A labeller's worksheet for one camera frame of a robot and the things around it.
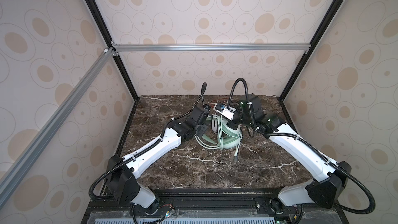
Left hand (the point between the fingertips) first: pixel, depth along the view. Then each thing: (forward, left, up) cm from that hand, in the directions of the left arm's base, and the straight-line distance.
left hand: (205, 122), depth 78 cm
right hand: (+2, -9, +6) cm, 11 cm away
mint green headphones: (-9, -11, 0) cm, 14 cm away
